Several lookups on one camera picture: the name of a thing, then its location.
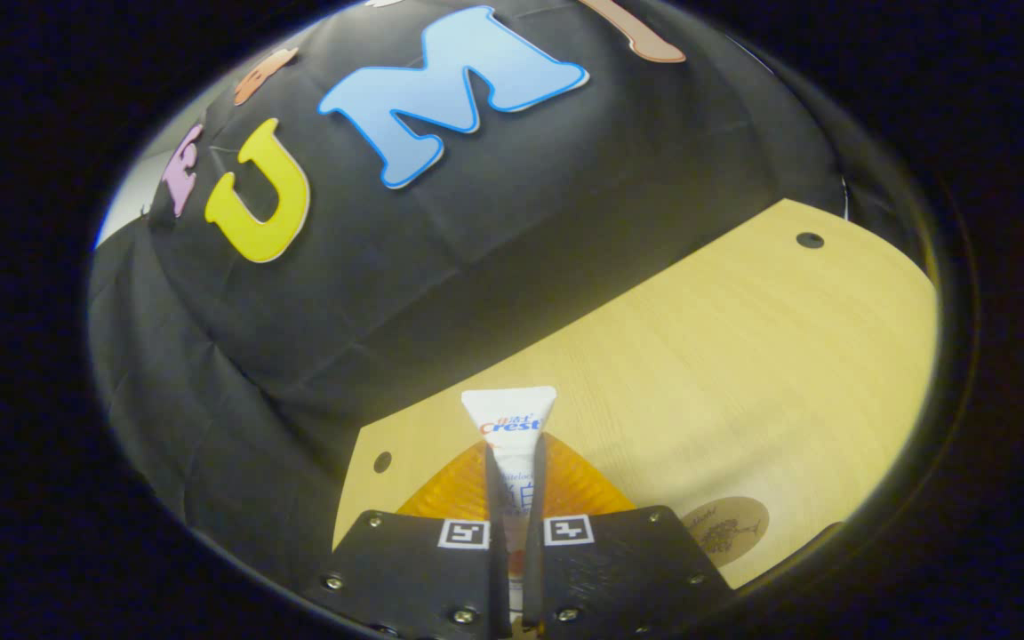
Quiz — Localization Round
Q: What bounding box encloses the light wooden desktop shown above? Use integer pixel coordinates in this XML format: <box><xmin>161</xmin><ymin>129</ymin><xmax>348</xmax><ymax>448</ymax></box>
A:
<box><xmin>332</xmin><ymin>198</ymin><xmax>940</xmax><ymax>592</ymax></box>

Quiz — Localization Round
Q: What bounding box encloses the round wooden coaster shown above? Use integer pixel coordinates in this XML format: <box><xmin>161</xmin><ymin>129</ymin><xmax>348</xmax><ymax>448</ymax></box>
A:
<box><xmin>681</xmin><ymin>496</ymin><xmax>771</xmax><ymax>568</ymax></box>

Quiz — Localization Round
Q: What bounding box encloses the white toothpaste tube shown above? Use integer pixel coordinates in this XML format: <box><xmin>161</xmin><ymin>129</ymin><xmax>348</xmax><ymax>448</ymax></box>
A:
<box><xmin>461</xmin><ymin>386</ymin><xmax>558</xmax><ymax>623</ymax></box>

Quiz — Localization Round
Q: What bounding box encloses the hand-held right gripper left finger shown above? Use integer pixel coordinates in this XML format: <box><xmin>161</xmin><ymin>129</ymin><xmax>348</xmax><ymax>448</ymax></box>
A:
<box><xmin>303</xmin><ymin>443</ymin><xmax>513</xmax><ymax>640</ymax></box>

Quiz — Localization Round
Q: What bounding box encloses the black backdrop cloth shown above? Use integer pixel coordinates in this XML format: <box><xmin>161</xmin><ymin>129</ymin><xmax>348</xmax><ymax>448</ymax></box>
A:
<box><xmin>88</xmin><ymin>0</ymin><xmax>851</xmax><ymax>588</ymax></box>

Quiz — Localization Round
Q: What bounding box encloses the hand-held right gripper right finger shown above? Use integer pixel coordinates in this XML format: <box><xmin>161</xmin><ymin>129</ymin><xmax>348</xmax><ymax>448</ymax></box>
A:
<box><xmin>521</xmin><ymin>433</ymin><xmax>735</xmax><ymax>636</ymax></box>

